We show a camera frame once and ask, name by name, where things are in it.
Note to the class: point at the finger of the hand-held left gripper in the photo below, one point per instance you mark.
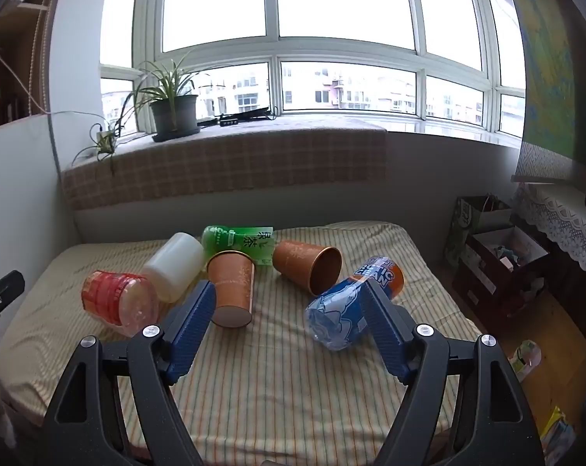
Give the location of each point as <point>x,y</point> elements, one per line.
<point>4,287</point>

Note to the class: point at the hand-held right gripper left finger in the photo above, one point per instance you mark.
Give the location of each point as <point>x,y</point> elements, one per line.
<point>193,330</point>

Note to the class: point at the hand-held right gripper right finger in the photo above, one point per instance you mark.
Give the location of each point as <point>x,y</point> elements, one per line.
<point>385,330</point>

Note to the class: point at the orange paper cup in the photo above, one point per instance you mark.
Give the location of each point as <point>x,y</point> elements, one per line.
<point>230,286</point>
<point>297,262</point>

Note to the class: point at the red transparent plastic cup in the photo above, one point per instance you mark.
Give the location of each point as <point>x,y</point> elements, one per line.
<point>108,296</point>

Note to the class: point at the blue label plastic bottle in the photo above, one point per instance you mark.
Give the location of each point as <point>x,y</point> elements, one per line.
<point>336,310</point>

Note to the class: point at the white plastic jar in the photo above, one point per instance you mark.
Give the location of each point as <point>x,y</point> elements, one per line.
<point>174,267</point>

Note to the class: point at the green tea bottle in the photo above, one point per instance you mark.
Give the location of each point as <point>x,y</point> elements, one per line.
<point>234,239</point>

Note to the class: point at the striped bed sheet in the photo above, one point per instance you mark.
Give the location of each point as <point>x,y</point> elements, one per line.
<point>283,388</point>

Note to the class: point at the open cardboard box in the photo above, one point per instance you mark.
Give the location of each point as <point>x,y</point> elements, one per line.
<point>492,272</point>

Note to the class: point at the green paper bag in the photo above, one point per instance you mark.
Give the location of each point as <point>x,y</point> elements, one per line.
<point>462,223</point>

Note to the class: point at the plastic bottle on floor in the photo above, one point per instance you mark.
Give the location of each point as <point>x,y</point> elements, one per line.
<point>526,359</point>

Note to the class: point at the plaid windowsill cover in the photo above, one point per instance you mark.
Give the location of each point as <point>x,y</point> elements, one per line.
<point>225,170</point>

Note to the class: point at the small plant in white pot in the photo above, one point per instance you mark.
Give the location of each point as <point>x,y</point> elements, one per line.
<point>103,143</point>

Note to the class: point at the yellow plastic bag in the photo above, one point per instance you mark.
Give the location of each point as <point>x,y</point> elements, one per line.
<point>557,432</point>

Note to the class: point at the white lace cloth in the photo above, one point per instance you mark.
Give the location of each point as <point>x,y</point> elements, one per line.
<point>564,218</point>

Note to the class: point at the black power strip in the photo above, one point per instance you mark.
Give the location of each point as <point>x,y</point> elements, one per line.
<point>234,117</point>

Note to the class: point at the potted spider plant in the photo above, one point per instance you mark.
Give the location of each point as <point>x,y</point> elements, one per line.
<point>174,114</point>

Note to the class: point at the wooden shelf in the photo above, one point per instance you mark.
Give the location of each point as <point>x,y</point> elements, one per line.
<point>16,58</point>

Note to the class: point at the white window frame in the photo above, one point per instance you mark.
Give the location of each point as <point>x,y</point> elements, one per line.
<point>273,48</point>

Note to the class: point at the wall map poster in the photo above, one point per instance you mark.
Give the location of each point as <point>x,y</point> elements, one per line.
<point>550,73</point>

